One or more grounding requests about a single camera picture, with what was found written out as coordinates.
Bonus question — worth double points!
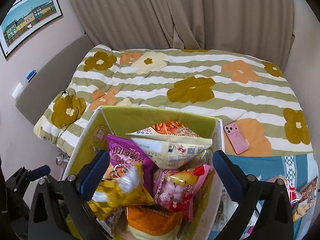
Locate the beige orange sticks bag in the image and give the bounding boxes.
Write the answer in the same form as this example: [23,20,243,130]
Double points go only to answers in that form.
[128,121,213,170]

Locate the pink red candy bag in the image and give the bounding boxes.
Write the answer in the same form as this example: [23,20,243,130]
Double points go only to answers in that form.
[153,164,214,222]

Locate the grey padded headboard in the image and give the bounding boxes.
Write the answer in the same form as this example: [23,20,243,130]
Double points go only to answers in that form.
[15,34,94,125]

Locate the teal patterned blanket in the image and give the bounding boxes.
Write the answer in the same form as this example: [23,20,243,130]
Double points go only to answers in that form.
[228,153,318,239]

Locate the green cardboard box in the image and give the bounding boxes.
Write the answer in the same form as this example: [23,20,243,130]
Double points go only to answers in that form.
[63,106,225,239]

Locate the blue white object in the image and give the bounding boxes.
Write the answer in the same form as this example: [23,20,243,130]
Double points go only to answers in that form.
[26,70,37,83]

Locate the pink smartphone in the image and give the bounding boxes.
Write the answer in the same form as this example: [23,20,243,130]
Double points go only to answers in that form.
[224,122,249,155]

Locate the white wall switch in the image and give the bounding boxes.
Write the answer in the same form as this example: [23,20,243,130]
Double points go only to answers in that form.
[11,83,24,100]

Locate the framed houses picture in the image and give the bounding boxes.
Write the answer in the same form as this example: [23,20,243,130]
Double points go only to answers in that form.
[1,0,63,58]

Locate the orange brown snack bag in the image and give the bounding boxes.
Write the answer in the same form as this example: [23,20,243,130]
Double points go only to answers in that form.
[293,177,318,222]

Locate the gold foil snack bag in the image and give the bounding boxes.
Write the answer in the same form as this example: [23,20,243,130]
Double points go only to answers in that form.
[88,163,154,220]

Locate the red white snack bag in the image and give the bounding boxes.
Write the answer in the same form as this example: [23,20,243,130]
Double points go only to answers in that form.
[268,175,302,207]

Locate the beige pleated curtain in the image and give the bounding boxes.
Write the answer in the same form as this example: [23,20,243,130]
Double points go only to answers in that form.
[70,0,294,69]

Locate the dark maroon snack bag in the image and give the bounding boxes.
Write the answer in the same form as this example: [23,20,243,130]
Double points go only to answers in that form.
[104,207,123,237]

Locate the striped floral quilt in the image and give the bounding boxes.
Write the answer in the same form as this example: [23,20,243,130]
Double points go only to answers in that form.
[34,44,313,157]

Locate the purple chip bag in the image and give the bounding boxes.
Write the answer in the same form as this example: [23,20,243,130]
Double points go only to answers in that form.
[104,134,156,196]

